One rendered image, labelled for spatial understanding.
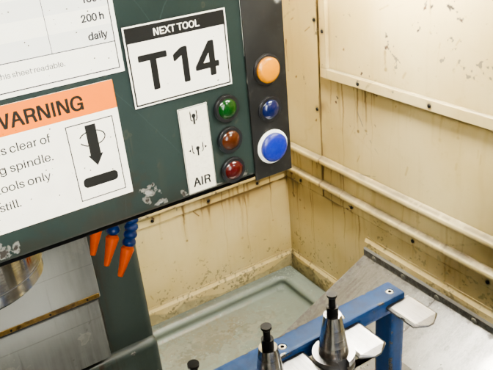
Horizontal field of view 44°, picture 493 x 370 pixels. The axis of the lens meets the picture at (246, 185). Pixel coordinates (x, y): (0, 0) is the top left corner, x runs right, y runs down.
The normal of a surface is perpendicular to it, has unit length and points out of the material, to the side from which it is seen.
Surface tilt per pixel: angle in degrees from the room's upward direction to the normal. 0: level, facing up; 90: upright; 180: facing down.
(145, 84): 90
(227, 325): 0
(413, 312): 0
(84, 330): 90
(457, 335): 24
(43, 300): 89
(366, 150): 88
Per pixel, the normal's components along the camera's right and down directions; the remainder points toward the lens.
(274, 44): 0.53, 0.33
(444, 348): -0.42, -0.69
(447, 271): -0.84, 0.30
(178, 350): -0.09, -0.89
